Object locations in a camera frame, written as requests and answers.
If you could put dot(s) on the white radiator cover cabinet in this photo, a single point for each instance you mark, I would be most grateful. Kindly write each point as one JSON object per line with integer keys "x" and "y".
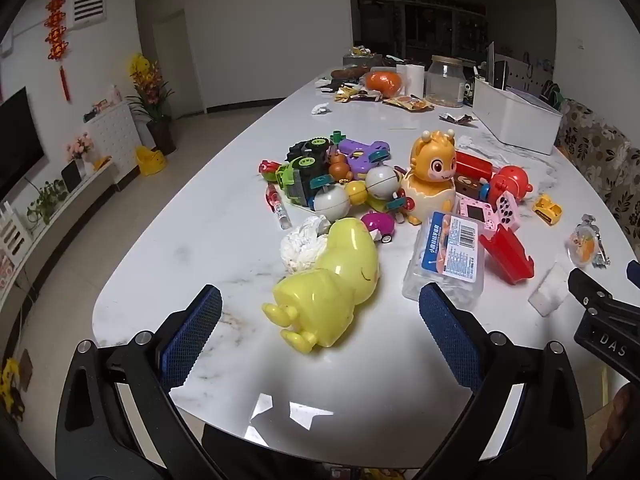
{"x": 117, "y": 140}

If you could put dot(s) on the small crumpled white tissue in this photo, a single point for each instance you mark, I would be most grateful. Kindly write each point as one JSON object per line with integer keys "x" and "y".
{"x": 321, "y": 108}

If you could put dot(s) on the yellow snack wrapper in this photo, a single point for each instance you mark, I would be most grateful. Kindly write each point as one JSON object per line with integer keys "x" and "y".
{"x": 350, "y": 94}

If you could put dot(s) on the pink dotted toy block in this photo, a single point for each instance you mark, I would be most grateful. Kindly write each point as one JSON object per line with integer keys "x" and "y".
{"x": 509, "y": 210}

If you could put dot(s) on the black tablet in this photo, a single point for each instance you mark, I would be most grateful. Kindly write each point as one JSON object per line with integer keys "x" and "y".
{"x": 71, "y": 176}

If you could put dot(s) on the yellow white ball toy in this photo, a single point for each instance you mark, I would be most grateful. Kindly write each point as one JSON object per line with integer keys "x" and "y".
{"x": 356, "y": 192}

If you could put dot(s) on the brown orange toy figure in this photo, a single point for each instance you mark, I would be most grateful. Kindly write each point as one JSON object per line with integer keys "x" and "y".
{"x": 340, "y": 166}

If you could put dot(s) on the pink small toy car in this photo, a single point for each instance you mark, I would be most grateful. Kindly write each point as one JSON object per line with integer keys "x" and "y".
{"x": 376, "y": 225}

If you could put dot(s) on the white door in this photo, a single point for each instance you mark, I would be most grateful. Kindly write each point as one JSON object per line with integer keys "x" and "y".
{"x": 180, "y": 65}

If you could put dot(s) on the dark display cabinet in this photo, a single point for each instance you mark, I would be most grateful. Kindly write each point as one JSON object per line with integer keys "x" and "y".
{"x": 425, "y": 25}

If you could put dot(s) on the red clear tube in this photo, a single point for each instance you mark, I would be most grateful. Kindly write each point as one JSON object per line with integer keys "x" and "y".
{"x": 277, "y": 205}

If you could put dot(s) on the green trailing plant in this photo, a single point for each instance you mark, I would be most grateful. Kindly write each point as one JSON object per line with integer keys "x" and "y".
{"x": 47, "y": 200}

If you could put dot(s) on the red toy block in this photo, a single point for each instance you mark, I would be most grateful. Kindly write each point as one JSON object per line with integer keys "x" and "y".
{"x": 472, "y": 164}

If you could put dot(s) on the orange round object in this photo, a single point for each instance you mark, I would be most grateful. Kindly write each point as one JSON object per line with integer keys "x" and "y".
{"x": 382, "y": 82}

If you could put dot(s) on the black monster truck toy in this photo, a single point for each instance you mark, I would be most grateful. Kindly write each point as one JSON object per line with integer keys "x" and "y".
{"x": 310, "y": 149}

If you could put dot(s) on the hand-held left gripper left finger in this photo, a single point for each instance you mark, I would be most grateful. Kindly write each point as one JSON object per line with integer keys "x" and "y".
{"x": 192, "y": 332}

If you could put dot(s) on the clear jelly cup wrapper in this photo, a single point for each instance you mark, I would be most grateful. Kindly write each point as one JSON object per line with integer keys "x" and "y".
{"x": 582, "y": 245}

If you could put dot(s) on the white air conditioner vent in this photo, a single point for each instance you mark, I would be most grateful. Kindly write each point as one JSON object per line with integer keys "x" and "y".
{"x": 90, "y": 2}

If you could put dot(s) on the pink flower bouquet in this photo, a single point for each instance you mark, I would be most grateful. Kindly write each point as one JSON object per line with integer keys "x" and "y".
{"x": 80, "y": 146}

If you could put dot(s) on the black television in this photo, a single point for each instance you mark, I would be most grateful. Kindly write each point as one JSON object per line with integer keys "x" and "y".
{"x": 17, "y": 145}

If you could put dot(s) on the yellow plastic duck toy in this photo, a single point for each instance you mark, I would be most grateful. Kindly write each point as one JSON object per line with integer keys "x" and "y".
{"x": 330, "y": 290}

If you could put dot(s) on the purple toy gun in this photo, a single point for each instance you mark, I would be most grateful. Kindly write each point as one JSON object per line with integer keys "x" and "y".
{"x": 362, "y": 152}

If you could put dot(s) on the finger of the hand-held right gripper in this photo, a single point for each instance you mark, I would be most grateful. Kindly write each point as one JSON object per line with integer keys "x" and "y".
{"x": 587, "y": 287}
{"x": 634, "y": 272}

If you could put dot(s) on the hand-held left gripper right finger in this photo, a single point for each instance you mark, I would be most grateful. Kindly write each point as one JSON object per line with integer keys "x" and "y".
{"x": 447, "y": 332}

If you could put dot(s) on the white storage box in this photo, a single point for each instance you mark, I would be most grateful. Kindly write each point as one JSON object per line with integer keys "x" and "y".
{"x": 515, "y": 120}

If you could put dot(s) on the torn brown wrapper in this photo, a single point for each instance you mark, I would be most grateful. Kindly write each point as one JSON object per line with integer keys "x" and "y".
{"x": 457, "y": 119}

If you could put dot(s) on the white television console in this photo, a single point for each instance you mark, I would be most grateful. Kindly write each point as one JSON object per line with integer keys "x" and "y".
{"x": 65, "y": 220}

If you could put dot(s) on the yellow toy excavator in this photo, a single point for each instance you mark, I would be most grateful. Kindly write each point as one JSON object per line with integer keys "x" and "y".
{"x": 547, "y": 209}

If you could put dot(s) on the red round toy figure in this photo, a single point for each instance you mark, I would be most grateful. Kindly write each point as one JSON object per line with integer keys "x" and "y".
{"x": 510, "y": 182}

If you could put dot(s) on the orange squirrel egg toy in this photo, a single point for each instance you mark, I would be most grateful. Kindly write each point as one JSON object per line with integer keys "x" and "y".
{"x": 432, "y": 175}

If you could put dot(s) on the orange snack bag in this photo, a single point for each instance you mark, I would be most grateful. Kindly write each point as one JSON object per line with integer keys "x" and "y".
{"x": 410, "y": 103}

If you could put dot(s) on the brown bear toy block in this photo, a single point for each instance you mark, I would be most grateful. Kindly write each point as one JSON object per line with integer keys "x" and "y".
{"x": 469, "y": 186}

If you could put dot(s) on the red knot wall decoration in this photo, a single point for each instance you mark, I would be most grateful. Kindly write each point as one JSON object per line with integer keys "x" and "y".
{"x": 57, "y": 35}

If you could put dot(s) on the upright grey tablet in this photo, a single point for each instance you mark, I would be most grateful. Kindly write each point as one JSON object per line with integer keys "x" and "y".
{"x": 495, "y": 67}

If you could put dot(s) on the dark brown bag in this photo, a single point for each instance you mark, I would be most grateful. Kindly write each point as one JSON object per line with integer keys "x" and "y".
{"x": 347, "y": 73}

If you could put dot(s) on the pink bottle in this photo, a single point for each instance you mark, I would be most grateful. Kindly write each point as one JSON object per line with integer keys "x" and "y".
{"x": 116, "y": 95}

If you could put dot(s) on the clear plastic wrapper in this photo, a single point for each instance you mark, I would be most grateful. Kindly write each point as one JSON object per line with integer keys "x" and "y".
{"x": 549, "y": 290}

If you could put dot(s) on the pink toy game console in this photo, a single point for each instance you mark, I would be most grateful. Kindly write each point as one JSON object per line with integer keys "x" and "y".
{"x": 475, "y": 215}

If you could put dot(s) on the green monster truck toy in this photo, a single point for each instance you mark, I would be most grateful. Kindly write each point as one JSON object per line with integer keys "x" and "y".
{"x": 300, "y": 177}

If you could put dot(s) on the glass jar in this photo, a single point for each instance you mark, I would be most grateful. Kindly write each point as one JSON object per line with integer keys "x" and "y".
{"x": 450, "y": 82}

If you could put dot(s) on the red plastic toy scoop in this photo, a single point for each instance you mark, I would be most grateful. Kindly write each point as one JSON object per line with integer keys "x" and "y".
{"x": 507, "y": 255}

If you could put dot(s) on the yellow potty chair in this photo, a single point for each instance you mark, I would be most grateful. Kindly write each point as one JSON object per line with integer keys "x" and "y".
{"x": 150, "y": 161}

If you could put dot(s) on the floral sofa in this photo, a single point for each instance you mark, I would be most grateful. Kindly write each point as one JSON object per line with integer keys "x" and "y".
{"x": 600, "y": 160}

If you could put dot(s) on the clear plastic box blue label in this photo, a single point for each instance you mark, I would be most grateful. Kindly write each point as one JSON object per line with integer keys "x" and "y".
{"x": 447, "y": 255}

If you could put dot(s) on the red green small toy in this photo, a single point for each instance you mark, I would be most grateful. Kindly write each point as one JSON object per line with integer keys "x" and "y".
{"x": 269, "y": 170}

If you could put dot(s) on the yellow flower potted plant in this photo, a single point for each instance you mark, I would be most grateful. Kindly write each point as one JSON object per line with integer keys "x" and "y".
{"x": 150, "y": 85}

